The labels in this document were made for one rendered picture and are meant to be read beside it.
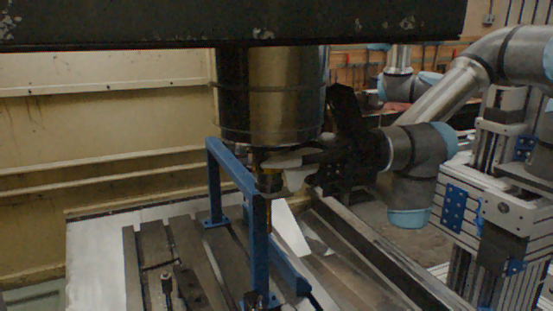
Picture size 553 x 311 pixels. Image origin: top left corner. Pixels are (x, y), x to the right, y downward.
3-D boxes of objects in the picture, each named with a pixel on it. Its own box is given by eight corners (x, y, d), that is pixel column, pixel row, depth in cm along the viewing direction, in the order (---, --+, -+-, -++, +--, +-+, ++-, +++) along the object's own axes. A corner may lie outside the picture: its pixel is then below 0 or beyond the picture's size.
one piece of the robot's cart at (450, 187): (441, 223, 142) (448, 181, 136) (460, 234, 135) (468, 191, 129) (438, 224, 142) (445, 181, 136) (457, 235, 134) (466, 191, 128)
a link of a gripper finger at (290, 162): (272, 205, 48) (323, 188, 54) (273, 163, 46) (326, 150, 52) (259, 196, 51) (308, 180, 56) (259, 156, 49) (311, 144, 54)
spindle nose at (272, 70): (208, 118, 57) (202, 38, 53) (306, 113, 60) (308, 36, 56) (214, 153, 42) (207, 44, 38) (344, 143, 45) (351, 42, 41)
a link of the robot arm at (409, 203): (396, 202, 77) (403, 153, 73) (438, 228, 67) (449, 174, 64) (365, 209, 74) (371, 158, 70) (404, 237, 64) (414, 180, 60)
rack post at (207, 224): (227, 217, 136) (224, 142, 126) (232, 224, 131) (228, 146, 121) (201, 223, 132) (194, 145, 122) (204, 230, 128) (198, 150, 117)
